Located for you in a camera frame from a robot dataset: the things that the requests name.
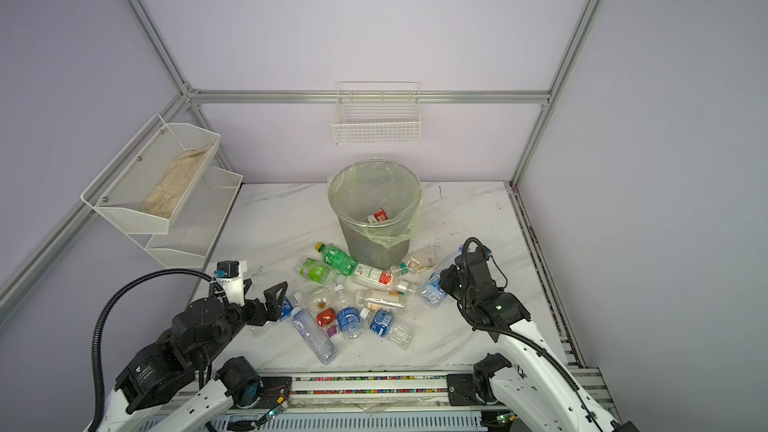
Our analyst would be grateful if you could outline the red label small bottle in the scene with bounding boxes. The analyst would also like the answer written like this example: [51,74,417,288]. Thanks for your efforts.
[306,287,339,337]

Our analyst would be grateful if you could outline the purple label clear bottle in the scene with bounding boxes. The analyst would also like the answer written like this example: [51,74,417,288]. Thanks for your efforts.
[291,307,337,365]

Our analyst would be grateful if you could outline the red cap water bottle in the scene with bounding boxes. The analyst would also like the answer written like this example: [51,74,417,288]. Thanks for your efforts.
[366,207,391,225]

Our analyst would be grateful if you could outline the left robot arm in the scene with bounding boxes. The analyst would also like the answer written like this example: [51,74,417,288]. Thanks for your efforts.
[88,268,287,431]

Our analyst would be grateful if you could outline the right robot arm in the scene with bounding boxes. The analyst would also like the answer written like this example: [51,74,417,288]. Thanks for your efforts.
[439,237,637,431]

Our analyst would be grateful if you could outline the grey mesh waste bin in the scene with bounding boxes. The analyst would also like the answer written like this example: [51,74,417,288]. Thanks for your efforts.
[327,158,423,271]

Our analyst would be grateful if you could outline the green plastic bin liner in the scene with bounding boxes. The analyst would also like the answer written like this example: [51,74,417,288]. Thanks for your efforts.
[326,157,424,250]

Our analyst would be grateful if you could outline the small green label bottle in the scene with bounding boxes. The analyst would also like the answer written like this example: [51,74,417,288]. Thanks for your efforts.
[294,257,332,285]

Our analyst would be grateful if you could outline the green soda bottle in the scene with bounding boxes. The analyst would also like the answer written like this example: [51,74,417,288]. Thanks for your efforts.
[315,243,358,276]

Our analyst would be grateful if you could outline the blue label round bottle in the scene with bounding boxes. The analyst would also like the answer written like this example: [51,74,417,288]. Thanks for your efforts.
[334,284,365,340]

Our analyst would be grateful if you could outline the clear bottle orange cap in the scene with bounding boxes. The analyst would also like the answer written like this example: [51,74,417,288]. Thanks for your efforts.
[355,289,406,314]

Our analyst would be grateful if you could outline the white red label bottle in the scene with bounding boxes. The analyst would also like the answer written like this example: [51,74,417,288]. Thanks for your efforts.
[351,263,393,291]

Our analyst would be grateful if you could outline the blue label crushed bottle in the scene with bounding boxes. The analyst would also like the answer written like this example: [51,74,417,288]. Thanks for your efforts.
[367,310,414,349]

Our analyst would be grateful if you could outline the lower white mesh shelf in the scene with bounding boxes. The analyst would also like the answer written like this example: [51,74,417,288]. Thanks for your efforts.
[127,166,242,269]

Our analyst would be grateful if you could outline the white mesh shelf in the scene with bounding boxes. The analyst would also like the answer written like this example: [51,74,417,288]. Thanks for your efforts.
[80,114,221,235]
[127,166,242,269]

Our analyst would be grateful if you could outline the beige cloth in shelf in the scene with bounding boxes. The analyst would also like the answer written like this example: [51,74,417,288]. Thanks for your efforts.
[141,146,211,219]

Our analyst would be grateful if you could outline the upper white mesh shelf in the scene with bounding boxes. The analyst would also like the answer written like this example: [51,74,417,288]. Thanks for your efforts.
[80,114,221,235]

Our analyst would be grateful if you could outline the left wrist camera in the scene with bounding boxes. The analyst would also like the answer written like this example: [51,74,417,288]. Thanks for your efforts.
[214,260,248,306]

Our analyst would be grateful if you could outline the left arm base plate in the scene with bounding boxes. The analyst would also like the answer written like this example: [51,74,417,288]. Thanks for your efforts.
[224,376,293,410]

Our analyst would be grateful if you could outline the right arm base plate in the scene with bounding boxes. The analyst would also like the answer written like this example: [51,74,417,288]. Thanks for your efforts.
[446,373,497,406]

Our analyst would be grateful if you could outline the aluminium front rail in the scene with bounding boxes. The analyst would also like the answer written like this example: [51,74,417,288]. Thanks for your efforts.
[287,370,462,410]

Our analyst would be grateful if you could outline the white wire wall basket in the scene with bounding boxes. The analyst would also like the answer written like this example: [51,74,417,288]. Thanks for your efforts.
[332,81,422,146]

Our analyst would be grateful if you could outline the aluminium frame back rail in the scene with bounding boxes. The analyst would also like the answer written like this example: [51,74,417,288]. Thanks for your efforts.
[187,90,551,104]

